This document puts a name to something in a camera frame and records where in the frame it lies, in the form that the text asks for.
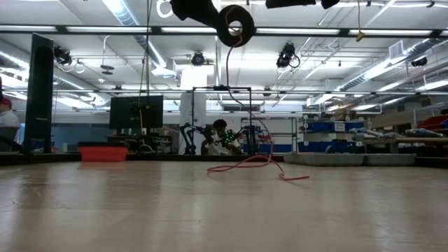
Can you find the red plastic bin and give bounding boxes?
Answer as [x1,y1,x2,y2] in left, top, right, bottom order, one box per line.
[78,141,130,163]

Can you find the white hanging ring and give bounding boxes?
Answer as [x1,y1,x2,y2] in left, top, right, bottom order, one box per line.
[155,0,176,19]

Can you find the grey wrapped bundle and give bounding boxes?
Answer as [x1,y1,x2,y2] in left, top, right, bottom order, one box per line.
[349,127,396,139]
[405,128,445,138]

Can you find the black plastic cord spool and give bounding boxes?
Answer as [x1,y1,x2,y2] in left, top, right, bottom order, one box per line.
[216,3,256,48]

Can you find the white ceiling vent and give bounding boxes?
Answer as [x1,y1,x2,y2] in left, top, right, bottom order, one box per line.
[388,40,406,60]

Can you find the black overhead light bar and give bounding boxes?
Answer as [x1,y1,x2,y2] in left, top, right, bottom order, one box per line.
[0,24,448,39]

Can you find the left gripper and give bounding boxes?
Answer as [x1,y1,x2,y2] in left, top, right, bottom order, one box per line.
[169,0,221,30]

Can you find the yellow hanging plug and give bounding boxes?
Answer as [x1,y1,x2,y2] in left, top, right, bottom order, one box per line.
[356,0,367,43]

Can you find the black upright post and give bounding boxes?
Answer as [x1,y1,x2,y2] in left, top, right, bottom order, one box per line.
[23,33,55,155]

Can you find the thin red cord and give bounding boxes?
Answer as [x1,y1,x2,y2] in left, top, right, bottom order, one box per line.
[206,5,311,182]

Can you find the black gantry frame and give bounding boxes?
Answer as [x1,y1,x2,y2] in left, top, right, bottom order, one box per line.
[190,85,253,155]

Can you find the black aluminium table frame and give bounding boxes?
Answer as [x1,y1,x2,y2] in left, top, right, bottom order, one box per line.
[0,134,448,168]

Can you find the grey plastic tool case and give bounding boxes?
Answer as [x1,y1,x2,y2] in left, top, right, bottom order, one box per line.
[283,152,417,167]

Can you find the wooden workbench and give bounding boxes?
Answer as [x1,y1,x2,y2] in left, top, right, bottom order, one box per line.
[363,136,448,155]

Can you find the person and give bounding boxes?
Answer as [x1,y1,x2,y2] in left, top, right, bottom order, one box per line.
[0,97,21,129]
[201,118,243,155]

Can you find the red shelf bin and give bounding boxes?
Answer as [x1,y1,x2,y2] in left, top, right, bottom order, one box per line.
[416,115,448,131]

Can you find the black monitor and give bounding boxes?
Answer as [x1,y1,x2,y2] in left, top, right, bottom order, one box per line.
[108,94,165,130]

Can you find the black ceiling camera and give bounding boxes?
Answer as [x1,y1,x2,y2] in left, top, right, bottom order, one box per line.
[276,41,301,69]
[54,46,74,67]
[190,51,207,67]

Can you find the grey chair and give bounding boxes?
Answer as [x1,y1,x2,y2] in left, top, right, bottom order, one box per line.
[0,125,21,152]

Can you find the blue storage bins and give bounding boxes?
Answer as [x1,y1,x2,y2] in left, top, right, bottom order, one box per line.
[303,120,365,133]

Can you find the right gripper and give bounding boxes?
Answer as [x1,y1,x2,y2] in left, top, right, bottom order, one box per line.
[265,0,318,10]

